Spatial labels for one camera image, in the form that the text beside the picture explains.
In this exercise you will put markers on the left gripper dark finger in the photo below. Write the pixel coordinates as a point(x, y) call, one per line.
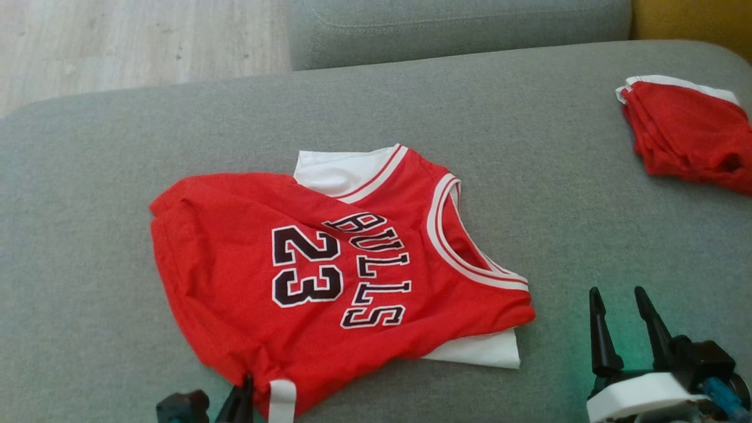
point(238, 405)

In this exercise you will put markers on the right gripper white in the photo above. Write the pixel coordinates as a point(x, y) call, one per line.
point(634, 396)

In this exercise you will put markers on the red Bulls jersey white sleeves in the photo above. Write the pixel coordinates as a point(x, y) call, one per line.
point(235, 258)

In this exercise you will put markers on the red shorts white stripe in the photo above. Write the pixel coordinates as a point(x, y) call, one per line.
point(687, 135)

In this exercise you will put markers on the grey fabric sofa seat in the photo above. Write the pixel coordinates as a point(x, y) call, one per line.
point(117, 176)

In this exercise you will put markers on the yellow fabric cushion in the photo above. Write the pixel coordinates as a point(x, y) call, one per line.
point(693, 23)

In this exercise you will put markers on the grey fabric sofa cushion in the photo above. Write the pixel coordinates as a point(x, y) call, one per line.
point(458, 32)

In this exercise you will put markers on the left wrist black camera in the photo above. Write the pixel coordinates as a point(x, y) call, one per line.
point(183, 407)

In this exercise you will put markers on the wrist black camera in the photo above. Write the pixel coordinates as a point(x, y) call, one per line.
point(705, 358)
point(183, 407)

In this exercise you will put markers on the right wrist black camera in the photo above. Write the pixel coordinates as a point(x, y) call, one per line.
point(705, 358)

